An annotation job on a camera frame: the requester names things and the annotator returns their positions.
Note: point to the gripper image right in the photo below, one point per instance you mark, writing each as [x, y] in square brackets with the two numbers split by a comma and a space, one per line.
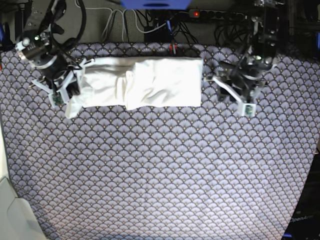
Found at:
[248, 83]

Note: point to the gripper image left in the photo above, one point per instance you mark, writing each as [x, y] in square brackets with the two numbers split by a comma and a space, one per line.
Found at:
[53, 67]

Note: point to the white printed T-shirt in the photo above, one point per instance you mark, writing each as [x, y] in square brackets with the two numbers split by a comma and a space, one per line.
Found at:
[135, 82]

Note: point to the red table clamp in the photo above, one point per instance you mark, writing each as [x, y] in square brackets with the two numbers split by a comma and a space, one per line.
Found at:
[173, 49]

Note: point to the patterned fan-motif tablecloth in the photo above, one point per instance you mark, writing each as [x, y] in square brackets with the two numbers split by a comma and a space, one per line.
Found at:
[163, 173]

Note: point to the black power strip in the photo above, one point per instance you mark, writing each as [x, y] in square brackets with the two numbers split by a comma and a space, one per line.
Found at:
[212, 15]

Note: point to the blue box overhead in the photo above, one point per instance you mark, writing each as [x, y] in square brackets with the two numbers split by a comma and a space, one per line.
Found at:
[155, 4]

